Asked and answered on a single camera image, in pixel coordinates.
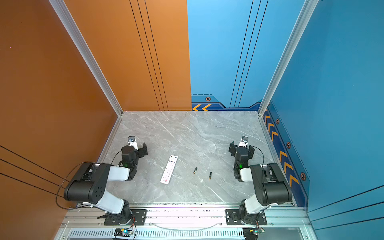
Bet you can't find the white remote control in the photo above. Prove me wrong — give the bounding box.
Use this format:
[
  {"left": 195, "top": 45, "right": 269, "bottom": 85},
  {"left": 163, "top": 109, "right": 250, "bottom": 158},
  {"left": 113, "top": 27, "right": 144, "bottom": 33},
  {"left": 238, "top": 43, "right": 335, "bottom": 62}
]
[{"left": 160, "top": 155, "right": 179, "bottom": 185}]

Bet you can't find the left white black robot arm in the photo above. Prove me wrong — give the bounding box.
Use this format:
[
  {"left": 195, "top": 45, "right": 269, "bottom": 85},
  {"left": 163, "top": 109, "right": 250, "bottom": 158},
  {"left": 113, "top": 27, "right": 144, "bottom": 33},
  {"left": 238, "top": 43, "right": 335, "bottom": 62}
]
[{"left": 64, "top": 141, "right": 148, "bottom": 226}]

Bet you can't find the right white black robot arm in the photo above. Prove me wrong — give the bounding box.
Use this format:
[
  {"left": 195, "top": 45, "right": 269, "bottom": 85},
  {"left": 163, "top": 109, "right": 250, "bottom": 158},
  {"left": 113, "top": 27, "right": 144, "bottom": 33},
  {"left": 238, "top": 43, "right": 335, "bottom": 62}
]
[{"left": 229, "top": 137, "right": 293, "bottom": 225}]

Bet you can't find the left small circuit board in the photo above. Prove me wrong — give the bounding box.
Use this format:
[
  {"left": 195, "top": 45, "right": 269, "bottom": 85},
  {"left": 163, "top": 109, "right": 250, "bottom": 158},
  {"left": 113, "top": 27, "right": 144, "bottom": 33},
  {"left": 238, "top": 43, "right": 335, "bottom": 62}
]
[{"left": 113, "top": 228, "right": 135, "bottom": 240}]

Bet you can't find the small circuit board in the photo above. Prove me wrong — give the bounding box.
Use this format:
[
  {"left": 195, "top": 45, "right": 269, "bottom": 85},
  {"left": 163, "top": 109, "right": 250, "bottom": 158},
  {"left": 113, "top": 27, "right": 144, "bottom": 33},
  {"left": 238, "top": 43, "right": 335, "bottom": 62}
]
[
  {"left": 243, "top": 228, "right": 265, "bottom": 240},
  {"left": 113, "top": 228, "right": 135, "bottom": 240}
]

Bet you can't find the right small circuit board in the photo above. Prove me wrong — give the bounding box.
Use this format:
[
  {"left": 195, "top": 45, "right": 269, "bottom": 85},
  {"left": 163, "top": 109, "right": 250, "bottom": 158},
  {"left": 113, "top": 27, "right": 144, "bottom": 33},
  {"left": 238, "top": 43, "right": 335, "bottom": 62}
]
[{"left": 243, "top": 228, "right": 265, "bottom": 240}]

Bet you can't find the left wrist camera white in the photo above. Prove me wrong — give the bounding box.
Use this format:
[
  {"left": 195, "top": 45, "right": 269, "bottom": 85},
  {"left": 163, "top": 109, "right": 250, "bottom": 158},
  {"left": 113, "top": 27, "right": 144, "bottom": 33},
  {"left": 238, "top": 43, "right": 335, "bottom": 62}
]
[{"left": 128, "top": 136, "right": 138, "bottom": 150}]

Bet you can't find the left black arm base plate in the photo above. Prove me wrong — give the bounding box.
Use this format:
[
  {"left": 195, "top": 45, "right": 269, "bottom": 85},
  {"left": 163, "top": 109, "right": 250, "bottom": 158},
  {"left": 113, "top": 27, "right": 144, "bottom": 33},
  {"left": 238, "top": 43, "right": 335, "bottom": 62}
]
[{"left": 104, "top": 209, "right": 147, "bottom": 226}]

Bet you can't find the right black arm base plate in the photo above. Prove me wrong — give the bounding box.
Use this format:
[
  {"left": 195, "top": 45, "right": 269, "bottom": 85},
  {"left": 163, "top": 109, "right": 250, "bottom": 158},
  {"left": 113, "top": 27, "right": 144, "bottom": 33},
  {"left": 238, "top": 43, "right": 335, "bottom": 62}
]
[{"left": 225, "top": 209, "right": 268, "bottom": 226}]

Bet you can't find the aluminium mounting rail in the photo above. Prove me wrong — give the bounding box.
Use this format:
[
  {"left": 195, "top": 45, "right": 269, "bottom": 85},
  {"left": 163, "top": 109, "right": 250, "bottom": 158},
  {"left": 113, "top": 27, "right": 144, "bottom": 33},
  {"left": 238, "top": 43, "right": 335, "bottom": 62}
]
[{"left": 60, "top": 204, "right": 312, "bottom": 229}]

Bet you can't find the right aluminium corner post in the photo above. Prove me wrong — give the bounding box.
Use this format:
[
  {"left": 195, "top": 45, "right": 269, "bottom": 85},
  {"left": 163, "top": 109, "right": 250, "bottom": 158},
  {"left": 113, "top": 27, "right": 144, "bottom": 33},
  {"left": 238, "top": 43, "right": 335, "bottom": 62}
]
[{"left": 258, "top": 0, "right": 319, "bottom": 117}]

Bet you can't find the aluminium corner post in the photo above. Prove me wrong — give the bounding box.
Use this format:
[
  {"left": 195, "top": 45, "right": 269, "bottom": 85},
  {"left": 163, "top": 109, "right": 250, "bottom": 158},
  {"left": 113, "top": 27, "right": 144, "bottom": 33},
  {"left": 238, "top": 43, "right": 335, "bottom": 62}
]
[
  {"left": 258, "top": 0, "right": 319, "bottom": 117},
  {"left": 49, "top": 0, "right": 124, "bottom": 117}
]

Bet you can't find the left aluminium corner post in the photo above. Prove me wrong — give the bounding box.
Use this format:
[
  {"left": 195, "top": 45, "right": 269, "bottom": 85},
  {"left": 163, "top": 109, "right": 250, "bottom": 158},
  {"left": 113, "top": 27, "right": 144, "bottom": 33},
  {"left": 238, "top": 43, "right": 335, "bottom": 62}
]
[{"left": 49, "top": 0, "right": 124, "bottom": 117}]

